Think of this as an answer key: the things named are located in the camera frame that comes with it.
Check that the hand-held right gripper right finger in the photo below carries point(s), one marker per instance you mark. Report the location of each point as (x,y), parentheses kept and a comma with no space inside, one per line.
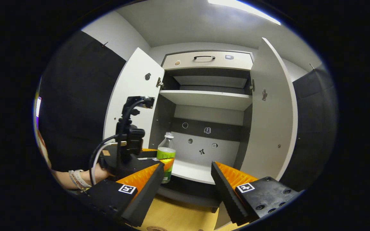
(226,195)

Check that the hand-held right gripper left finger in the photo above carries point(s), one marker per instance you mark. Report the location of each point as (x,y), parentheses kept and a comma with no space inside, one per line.
(146,192)

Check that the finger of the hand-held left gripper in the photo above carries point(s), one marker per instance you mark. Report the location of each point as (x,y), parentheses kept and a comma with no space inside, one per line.
(149,154)
(168,163)

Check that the green label plastic bottle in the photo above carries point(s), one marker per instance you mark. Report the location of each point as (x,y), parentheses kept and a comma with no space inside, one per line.
(166,153)

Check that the round brown coaster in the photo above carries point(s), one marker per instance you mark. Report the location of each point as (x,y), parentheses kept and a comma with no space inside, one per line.
(156,228)

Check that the white cabinet door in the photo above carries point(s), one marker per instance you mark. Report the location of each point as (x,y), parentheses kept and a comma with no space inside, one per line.
(133,83)
(273,122)

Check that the metal door hinge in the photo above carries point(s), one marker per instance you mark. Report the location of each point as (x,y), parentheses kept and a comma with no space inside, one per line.
(252,85)
(159,83)

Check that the white and grey cabinet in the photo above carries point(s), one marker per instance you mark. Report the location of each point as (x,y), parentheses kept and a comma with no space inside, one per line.
(207,99)

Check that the white cabinet drawer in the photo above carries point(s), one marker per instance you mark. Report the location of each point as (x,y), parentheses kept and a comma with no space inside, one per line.
(236,61)

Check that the black backdrop cloth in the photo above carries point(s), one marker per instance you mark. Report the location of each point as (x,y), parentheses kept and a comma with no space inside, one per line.
(316,128)
(75,102)

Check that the white wristband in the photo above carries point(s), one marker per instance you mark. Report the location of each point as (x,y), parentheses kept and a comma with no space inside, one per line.
(79,179)

